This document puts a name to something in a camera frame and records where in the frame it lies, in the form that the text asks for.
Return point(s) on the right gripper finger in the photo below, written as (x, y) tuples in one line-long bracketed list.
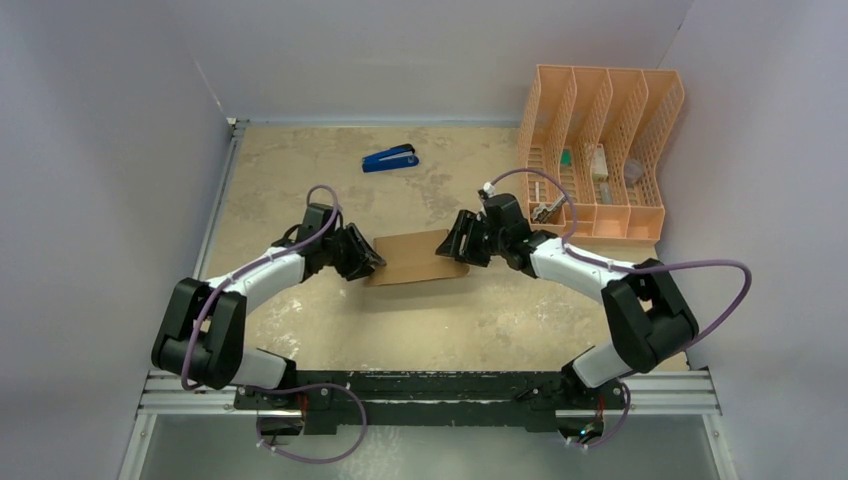
[(474, 248), (454, 244)]

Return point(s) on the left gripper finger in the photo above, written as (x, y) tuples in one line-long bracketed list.
[(361, 252), (356, 271)]

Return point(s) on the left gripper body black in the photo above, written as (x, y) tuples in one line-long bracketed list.
[(340, 249)]

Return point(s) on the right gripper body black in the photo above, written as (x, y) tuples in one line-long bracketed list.
[(472, 235)]

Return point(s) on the brown cardboard box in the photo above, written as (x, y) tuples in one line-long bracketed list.
[(412, 258)]

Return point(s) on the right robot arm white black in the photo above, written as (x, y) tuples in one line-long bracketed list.
[(647, 316)]

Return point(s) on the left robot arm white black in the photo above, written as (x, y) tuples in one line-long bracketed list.
[(202, 335)]

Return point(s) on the black white patterned clip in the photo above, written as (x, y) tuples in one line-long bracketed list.
[(550, 214)]

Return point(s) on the blue black stapler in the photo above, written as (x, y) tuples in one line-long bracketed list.
[(397, 157)]

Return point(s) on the white bottle in organizer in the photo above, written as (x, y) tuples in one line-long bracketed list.
[(598, 165)]

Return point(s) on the orange plastic file organizer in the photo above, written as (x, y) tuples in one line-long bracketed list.
[(590, 143)]

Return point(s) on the grey round item in organizer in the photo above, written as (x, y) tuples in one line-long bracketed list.
[(633, 171)]

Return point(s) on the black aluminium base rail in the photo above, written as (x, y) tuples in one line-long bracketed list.
[(532, 400)]

